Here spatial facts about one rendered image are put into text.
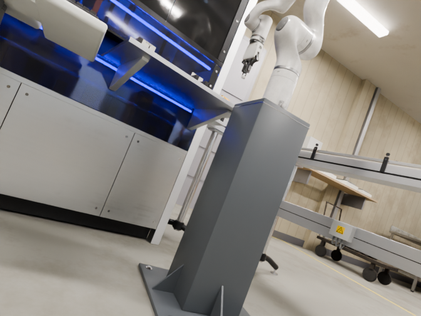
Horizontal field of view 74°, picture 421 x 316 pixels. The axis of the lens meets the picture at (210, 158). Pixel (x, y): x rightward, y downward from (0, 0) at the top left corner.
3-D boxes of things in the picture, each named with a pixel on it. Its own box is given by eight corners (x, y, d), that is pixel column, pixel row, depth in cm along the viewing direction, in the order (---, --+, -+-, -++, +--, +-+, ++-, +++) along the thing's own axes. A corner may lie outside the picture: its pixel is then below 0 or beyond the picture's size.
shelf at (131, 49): (99, 58, 144) (100, 54, 144) (202, 116, 184) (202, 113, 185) (128, 41, 105) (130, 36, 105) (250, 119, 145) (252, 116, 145)
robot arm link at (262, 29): (256, 32, 150) (267, 41, 155) (264, 10, 152) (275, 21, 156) (247, 36, 158) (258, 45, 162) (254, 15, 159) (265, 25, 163)
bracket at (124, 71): (108, 88, 141) (118, 65, 142) (114, 91, 143) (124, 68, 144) (130, 84, 114) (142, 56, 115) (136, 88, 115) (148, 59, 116)
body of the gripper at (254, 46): (267, 44, 154) (260, 63, 153) (254, 47, 163) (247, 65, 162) (259, 36, 150) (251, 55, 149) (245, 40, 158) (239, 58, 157)
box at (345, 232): (327, 233, 164) (333, 219, 164) (332, 235, 167) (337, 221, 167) (348, 241, 154) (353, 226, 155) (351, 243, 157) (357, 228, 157)
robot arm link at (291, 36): (304, 80, 122) (322, 31, 124) (275, 57, 113) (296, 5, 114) (284, 83, 132) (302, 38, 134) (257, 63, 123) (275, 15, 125)
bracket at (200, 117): (186, 128, 170) (194, 108, 171) (190, 130, 172) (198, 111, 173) (218, 132, 143) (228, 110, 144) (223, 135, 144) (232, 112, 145)
